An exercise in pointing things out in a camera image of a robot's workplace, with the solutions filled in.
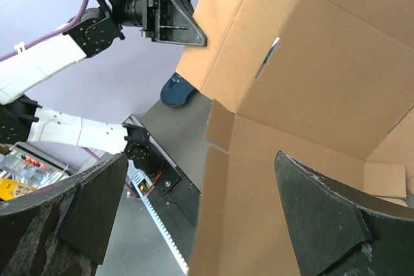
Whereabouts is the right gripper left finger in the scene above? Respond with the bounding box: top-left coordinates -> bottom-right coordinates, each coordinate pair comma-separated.
1,153 -> 128,275

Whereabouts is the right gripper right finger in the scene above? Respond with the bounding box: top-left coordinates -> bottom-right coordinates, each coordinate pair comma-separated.
274,151 -> 413,275

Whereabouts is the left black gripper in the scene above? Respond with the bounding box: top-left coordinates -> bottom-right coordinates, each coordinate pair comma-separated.
142,0 -> 207,47

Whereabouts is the brown cardboard box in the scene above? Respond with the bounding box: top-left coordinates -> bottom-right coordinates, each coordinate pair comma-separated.
177,0 -> 413,275

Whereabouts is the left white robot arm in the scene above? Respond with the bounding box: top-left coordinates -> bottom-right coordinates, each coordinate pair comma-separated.
1,0 -> 208,176

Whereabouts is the dark blue leaf dish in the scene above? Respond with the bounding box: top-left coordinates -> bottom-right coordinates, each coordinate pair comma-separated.
160,72 -> 198,107

